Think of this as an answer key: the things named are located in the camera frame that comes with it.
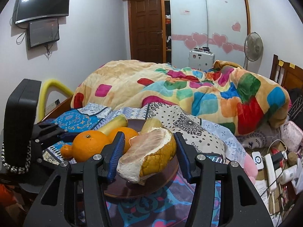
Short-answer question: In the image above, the white box appliance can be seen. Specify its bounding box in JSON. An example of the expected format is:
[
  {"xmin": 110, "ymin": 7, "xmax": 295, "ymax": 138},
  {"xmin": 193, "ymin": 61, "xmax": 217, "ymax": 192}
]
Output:
[{"xmin": 188, "ymin": 47, "xmax": 215, "ymax": 71}]

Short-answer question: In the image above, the pink patterned pouch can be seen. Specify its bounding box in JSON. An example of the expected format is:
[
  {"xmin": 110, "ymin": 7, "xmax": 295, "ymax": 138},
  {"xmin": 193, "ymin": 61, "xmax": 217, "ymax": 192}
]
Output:
[{"xmin": 282, "ymin": 121, "xmax": 302, "ymax": 152}]

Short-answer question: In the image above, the yellow foam tube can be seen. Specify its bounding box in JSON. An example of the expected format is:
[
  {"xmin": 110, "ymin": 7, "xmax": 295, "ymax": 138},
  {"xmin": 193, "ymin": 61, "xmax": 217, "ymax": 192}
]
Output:
[{"xmin": 36, "ymin": 79, "xmax": 73, "ymax": 121}]

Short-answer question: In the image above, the small wall monitor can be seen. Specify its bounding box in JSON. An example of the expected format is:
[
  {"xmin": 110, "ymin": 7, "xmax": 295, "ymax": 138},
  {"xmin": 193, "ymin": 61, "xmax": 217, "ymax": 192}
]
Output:
[{"xmin": 27, "ymin": 18, "xmax": 60, "ymax": 50}]

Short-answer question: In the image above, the wooden headboard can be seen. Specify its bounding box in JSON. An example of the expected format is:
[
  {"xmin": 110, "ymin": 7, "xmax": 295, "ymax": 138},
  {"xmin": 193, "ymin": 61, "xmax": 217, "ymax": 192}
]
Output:
[{"xmin": 270, "ymin": 54, "xmax": 303, "ymax": 91}]

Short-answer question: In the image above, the large pomelo wedge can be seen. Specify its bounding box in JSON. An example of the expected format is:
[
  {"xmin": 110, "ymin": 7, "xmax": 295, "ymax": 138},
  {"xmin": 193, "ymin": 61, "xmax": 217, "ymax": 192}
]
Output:
[{"xmin": 117, "ymin": 128, "xmax": 177, "ymax": 184}]

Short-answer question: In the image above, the dark purple plate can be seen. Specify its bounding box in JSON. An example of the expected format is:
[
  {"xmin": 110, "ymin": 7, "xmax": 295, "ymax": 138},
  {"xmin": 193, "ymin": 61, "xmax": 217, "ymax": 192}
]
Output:
[{"xmin": 105, "ymin": 118, "xmax": 178, "ymax": 199}]

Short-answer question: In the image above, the large orange without sticker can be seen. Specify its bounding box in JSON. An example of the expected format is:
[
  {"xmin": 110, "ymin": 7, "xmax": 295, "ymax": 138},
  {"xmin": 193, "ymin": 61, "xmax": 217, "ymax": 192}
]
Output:
[{"xmin": 72, "ymin": 130, "xmax": 110, "ymax": 163}]

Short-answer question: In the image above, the black bag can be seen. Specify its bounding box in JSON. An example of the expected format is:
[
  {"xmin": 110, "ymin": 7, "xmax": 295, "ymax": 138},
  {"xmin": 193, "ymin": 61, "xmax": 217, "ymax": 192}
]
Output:
[{"xmin": 288, "ymin": 88, "xmax": 302, "ymax": 122}]

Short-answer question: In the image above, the large orange with sticker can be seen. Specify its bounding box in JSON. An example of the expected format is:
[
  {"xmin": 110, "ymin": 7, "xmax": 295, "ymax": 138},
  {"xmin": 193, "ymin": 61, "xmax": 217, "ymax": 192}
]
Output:
[{"xmin": 107, "ymin": 127, "xmax": 140, "ymax": 154}]

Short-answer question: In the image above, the wardrobe with heart doors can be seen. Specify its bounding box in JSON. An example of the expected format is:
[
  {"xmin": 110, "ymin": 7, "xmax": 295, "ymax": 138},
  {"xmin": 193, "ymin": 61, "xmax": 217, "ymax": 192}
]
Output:
[{"xmin": 109, "ymin": 0, "xmax": 252, "ymax": 71}]

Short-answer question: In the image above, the colourful patchwork blanket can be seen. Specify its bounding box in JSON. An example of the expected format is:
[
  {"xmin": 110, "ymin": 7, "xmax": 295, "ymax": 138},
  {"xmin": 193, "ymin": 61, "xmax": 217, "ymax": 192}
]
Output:
[{"xmin": 71, "ymin": 60, "xmax": 290, "ymax": 135}]

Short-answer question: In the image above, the blue patterned bed cover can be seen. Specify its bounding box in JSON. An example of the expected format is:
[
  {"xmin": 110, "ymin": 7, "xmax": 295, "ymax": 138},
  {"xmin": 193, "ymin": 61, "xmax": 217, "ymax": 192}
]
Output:
[{"xmin": 49, "ymin": 103, "xmax": 246, "ymax": 226}]

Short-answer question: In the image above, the white power strip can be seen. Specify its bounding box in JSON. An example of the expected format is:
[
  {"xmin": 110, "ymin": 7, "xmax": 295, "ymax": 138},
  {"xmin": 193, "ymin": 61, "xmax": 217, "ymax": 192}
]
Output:
[{"xmin": 265, "ymin": 154, "xmax": 277, "ymax": 193}]

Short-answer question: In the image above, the wall power outlet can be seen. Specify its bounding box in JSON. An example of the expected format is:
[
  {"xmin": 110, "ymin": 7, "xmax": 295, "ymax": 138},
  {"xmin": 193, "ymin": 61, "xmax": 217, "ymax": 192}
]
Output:
[{"xmin": 45, "ymin": 99, "xmax": 60, "ymax": 115}]

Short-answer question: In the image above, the standing electric fan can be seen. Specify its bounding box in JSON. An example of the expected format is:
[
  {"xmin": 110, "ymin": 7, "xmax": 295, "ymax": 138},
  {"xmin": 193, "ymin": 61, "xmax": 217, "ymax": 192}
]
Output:
[{"xmin": 243, "ymin": 32, "xmax": 263, "ymax": 70}]

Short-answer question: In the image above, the brown wooden door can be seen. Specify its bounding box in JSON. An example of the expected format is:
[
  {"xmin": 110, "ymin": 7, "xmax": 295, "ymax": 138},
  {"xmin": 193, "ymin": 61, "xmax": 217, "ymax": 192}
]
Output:
[{"xmin": 128, "ymin": 0, "xmax": 163, "ymax": 63}]

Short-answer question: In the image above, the wall mounted television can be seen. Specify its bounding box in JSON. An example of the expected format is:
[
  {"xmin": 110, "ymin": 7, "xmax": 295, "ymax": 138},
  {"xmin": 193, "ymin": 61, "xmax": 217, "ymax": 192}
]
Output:
[{"xmin": 14, "ymin": 0, "xmax": 69, "ymax": 24}]

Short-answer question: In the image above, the small tangerine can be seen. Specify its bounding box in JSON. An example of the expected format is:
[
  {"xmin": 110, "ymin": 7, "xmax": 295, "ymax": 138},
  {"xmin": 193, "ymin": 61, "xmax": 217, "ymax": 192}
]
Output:
[{"xmin": 60, "ymin": 145, "xmax": 73, "ymax": 160}]

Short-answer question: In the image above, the white charger with ring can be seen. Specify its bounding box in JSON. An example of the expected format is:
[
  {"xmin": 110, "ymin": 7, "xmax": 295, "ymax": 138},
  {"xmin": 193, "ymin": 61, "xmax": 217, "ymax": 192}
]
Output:
[{"xmin": 251, "ymin": 151, "xmax": 264, "ymax": 170}]

